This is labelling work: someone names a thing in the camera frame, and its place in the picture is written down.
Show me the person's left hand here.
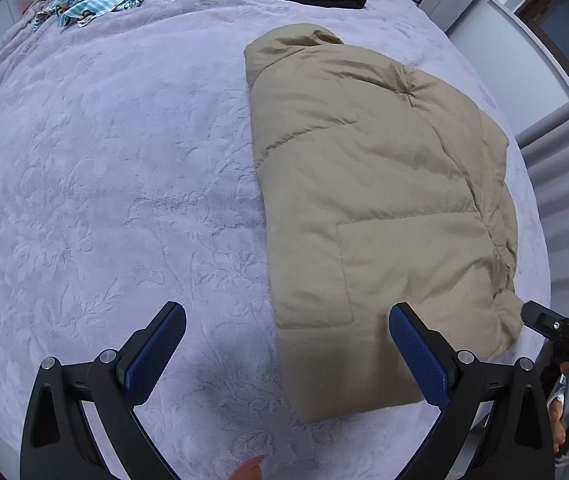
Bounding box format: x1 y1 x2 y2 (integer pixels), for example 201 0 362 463
232 454 266 480

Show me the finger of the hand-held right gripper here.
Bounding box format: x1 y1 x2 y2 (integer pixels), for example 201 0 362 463
521 300 569 346

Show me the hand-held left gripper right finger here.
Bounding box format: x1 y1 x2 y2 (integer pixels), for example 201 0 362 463
389 302 555 480

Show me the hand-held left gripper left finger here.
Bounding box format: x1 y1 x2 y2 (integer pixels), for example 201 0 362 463
22 301 186 480

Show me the lavender embossed blanket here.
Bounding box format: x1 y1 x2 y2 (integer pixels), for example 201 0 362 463
0 0 553 480

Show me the beige puffer jacket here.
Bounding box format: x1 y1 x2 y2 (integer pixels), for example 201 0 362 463
243 22 525 423

